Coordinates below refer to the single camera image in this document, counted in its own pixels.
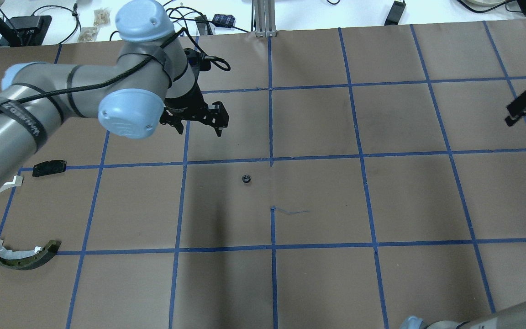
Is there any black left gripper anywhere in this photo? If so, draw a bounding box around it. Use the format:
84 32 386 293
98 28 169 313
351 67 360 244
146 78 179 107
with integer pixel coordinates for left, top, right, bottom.
159 48 229 138

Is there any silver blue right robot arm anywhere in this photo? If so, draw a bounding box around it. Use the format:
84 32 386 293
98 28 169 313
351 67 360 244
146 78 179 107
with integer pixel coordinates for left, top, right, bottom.
379 32 526 329

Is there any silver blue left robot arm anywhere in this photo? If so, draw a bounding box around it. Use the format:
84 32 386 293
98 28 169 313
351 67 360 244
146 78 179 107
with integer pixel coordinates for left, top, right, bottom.
0 0 229 187

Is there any black rectangular plastic part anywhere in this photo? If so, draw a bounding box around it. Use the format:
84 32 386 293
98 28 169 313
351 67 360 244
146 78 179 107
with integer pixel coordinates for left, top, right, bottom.
32 159 67 177

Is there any black power adapter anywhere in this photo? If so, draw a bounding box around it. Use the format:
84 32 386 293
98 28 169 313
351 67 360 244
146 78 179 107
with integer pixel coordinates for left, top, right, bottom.
384 0 406 26

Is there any curved brake shoe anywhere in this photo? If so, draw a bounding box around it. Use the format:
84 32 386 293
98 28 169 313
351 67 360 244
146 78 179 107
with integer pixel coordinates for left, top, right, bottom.
0 240 61 271

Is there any aluminium frame post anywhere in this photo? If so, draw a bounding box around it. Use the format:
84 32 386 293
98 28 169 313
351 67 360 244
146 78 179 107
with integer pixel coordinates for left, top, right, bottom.
251 0 277 37

